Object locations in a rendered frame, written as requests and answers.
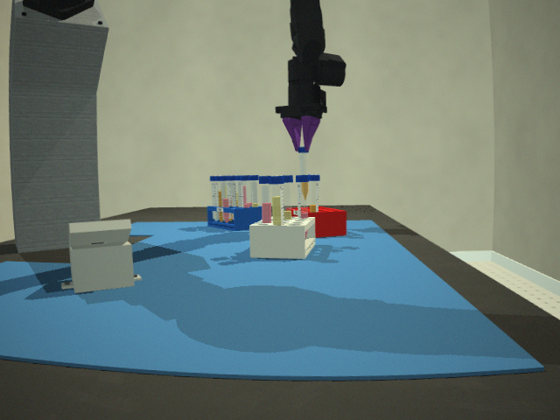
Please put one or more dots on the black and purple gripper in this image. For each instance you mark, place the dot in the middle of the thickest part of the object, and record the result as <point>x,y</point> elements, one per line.
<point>297,116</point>

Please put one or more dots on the white-capped tube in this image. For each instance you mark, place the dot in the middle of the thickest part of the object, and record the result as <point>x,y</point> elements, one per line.
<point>239,187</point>

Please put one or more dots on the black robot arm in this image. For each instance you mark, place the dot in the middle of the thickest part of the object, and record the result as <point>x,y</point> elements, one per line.
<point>308,38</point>

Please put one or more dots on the red tube rack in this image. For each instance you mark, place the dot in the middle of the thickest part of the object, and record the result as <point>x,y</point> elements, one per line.
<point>328,221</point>

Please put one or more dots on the blue test tube rack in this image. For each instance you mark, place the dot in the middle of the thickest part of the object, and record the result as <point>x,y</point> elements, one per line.
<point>243,217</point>

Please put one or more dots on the test tube with blue cap and pink liquid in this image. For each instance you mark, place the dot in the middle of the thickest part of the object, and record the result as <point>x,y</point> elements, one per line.
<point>266,199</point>

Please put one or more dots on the white tube rack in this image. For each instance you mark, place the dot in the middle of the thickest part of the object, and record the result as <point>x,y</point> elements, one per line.
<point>284,241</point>

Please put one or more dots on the blue bench mat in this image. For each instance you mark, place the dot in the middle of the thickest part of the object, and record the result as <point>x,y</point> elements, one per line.
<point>360,306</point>

